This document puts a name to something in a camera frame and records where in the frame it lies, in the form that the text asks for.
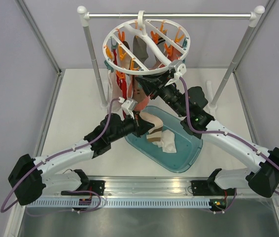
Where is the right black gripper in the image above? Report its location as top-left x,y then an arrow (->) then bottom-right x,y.
136,69 -> 187,117

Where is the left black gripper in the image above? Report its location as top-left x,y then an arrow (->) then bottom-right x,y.
109,110 -> 154,143

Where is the white fluffy sock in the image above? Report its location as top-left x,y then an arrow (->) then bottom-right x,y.
157,130 -> 176,154

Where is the red sock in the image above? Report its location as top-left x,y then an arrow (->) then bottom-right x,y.
112,46 -> 130,119

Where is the white round clip hanger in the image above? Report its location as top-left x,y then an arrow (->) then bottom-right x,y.
103,11 -> 191,77

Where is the white cloth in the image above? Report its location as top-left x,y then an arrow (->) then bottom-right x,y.
107,71 -> 122,113

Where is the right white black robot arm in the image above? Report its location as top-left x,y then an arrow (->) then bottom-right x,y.
135,72 -> 279,198

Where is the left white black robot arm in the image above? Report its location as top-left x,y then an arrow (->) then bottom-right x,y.
8,113 -> 154,205

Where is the coral brown towel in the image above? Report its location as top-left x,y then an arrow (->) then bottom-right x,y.
127,76 -> 149,112

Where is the teal plastic basin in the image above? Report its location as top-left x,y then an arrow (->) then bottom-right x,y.
126,106 -> 203,173

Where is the white silver clothes rack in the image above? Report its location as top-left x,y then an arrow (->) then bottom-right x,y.
77,5 -> 265,109

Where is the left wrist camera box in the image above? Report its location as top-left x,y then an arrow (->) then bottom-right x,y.
118,97 -> 137,119

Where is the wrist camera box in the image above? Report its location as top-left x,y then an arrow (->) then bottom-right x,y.
168,59 -> 187,78
118,97 -> 137,119

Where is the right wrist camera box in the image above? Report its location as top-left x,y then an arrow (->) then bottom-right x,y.
168,59 -> 187,78

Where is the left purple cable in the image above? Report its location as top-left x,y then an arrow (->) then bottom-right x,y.
0,98 -> 125,218

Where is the purple cable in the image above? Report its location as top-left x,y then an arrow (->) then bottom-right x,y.
0,98 -> 125,218
178,76 -> 279,205

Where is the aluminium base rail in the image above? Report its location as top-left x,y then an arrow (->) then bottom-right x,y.
89,176 -> 224,198

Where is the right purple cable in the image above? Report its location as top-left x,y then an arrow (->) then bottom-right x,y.
178,76 -> 279,205

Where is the white slotted cable duct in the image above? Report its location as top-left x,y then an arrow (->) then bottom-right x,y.
27,197 -> 211,208

